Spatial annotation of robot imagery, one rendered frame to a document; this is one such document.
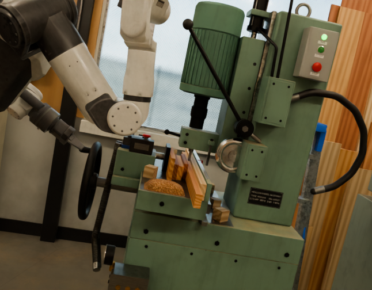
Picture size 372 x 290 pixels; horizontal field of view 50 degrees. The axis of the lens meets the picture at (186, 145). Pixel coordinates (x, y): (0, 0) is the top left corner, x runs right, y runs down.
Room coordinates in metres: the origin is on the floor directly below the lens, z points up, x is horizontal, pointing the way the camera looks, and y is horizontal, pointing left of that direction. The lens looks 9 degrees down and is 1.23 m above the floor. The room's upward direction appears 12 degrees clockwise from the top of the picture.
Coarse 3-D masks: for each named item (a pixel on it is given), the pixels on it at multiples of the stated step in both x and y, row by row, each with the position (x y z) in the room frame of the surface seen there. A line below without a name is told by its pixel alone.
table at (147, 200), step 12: (120, 180) 1.33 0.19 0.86; (132, 180) 1.33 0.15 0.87; (144, 180) 1.24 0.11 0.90; (144, 192) 1.13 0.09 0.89; (156, 192) 1.14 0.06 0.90; (144, 204) 1.13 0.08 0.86; (156, 204) 1.13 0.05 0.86; (168, 204) 1.14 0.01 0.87; (180, 204) 1.14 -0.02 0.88; (204, 204) 1.15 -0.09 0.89; (192, 216) 1.15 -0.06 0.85; (204, 216) 1.15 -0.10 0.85
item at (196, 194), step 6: (186, 156) 1.59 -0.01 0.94; (192, 174) 1.29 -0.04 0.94; (186, 180) 1.33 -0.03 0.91; (192, 180) 1.21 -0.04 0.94; (192, 186) 1.15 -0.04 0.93; (198, 186) 1.15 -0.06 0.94; (192, 192) 1.13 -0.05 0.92; (198, 192) 1.08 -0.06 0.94; (192, 198) 1.11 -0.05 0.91; (198, 198) 1.06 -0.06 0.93; (192, 204) 1.08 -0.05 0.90; (198, 204) 1.06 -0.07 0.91
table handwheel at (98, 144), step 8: (96, 144) 1.39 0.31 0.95; (96, 152) 1.36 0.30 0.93; (88, 160) 1.32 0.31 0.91; (96, 160) 1.53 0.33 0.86; (88, 168) 1.30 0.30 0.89; (96, 168) 1.54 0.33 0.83; (88, 176) 1.29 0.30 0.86; (96, 176) 1.41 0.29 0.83; (88, 184) 1.29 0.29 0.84; (96, 184) 1.41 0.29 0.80; (104, 184) 1.41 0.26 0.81; (112, 184) 1.41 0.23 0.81; (80, 192) 1.28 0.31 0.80; (88, 192) 1.39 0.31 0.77; (136, 192) 1.43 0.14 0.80; (80, 200) 1.28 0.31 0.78; (88, 200) 1.49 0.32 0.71; (80, 208) 1.29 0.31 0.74; (88, 208) 1.45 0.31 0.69; (80, 216) 1.32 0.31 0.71
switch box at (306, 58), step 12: (312, 36) 1.32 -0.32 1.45; (336, 36) 1.33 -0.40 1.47; (300, 48) 1.36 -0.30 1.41; (312, 48) 1.32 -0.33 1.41; (324, 48) 1.32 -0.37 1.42; (300, 60) 1.34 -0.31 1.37; (312, 60) 1.32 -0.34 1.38; (324, 60) 1.32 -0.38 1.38; (300, 72) 1.32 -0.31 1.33; (324, 72) 1.32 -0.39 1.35
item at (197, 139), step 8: (184, 128) 1.42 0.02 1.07; (192, 128) 1.46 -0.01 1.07; (184, 136) 1.42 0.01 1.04; (192, 136) 1.42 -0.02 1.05; (200, 136) 1.43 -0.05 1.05; (208, 136) 1.43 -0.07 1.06; (216, 136) 1.43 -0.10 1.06; (184, 144) 1.42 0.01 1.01; (192, 144) 1.42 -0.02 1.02; (200, 144) 1.43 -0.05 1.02; (216, 144) 1.43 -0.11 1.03
